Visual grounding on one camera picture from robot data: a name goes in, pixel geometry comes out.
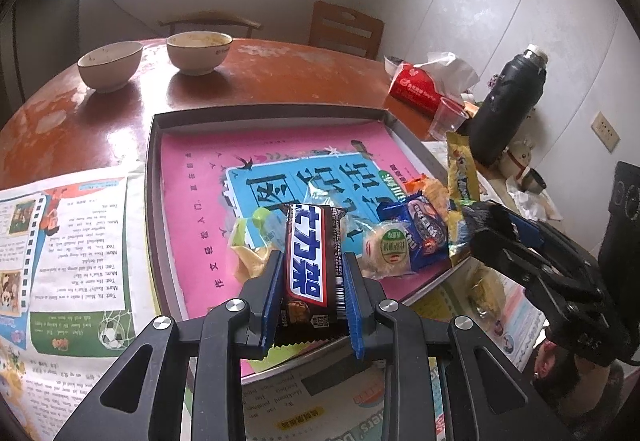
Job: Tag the yellow snack bar packet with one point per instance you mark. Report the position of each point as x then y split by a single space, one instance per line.
460 171

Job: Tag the orange cracker packet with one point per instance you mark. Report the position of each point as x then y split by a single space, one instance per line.
435 191

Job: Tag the round green-label cake packet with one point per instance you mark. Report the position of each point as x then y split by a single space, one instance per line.
387 246

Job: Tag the white wall socket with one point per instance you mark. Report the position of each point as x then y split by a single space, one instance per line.
605 131

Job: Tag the brown chocolate bar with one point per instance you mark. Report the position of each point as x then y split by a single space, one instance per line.
305 261

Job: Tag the clear-wrapped red pastry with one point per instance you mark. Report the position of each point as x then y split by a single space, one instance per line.
487 291

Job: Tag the plain grey-text newspaper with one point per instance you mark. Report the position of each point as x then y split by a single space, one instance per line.
435 153

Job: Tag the yellow candy wrapper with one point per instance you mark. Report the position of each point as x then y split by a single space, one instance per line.
245 256

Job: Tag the beige bowl with leftovers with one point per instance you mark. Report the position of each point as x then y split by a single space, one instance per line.
197 56

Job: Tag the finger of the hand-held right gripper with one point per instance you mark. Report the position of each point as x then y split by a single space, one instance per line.
522 228
500 248

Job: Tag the person's right hand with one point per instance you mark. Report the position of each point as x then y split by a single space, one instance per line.
550 363

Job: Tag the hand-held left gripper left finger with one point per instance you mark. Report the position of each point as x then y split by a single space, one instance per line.
272 296

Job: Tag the black thermos flask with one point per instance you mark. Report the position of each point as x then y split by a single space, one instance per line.
505 111

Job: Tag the clear plastic cup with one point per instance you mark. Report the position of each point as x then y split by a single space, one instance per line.
447 121

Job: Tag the blue cookie packet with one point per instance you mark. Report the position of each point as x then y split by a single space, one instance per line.
425 226

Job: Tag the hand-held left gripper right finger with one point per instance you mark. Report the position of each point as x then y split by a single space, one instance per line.
352 301

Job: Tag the small metal cup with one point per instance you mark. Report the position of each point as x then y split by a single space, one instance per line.
532 181

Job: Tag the crumpled white tissue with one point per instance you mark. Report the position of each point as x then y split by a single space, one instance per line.
530 206

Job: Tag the white ceramic figurine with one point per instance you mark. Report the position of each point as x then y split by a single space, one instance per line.
515 158

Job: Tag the grey cardboard box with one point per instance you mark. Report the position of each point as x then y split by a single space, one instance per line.
155 221

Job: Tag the wooden slat-back chair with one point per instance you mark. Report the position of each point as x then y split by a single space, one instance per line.
345 28

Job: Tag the small white bowl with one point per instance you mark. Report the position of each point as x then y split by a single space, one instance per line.
392 63

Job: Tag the empty beige ceramic bowl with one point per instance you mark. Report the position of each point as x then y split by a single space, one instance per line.
107 68

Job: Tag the newspaper with large red letters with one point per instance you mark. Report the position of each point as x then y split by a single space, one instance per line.
310 401

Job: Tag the red tissue box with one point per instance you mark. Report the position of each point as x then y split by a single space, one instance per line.
415 88

